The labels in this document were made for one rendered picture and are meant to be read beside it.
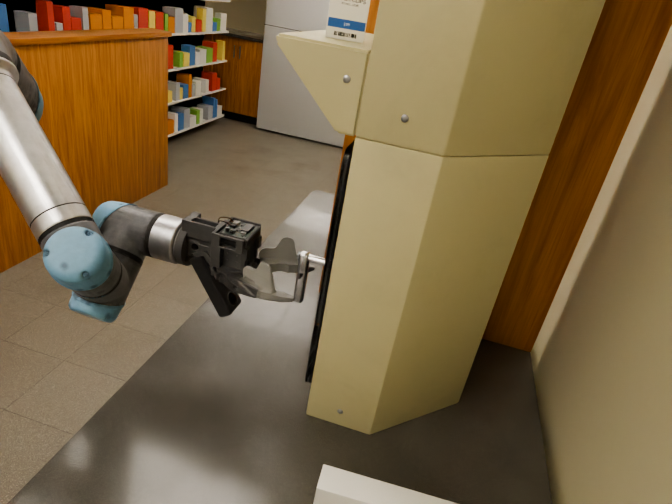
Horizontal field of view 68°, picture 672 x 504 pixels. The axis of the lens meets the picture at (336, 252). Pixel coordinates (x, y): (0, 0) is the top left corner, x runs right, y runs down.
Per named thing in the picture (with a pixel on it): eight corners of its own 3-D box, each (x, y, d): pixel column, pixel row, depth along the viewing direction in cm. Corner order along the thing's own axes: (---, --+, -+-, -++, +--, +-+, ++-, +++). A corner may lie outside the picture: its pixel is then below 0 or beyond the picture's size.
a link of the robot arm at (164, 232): (148, 266, 80) (176, 245, 87) (174, 273, 79) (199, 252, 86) (147, 224, 77) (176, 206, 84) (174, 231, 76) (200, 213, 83)
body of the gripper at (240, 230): (246, 243, 73) (172, 223, 75) (242, 292, 77) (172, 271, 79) (266, 224, 80) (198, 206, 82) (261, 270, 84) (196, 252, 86)
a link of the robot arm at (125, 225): (102, 252, 86) (123, 209, 88) (159, 269, 84) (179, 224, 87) (77, 235, 78) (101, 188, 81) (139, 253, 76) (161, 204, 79)
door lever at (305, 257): (321, 312, 78) (325, 304, 80) (330, 260, 74) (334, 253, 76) (289, 303, 79) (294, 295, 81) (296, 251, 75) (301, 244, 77)
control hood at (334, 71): (394, 99, 89) (407, 40, 85) (354, 137, 61) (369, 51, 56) (333, 87, 91) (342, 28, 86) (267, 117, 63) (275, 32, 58)
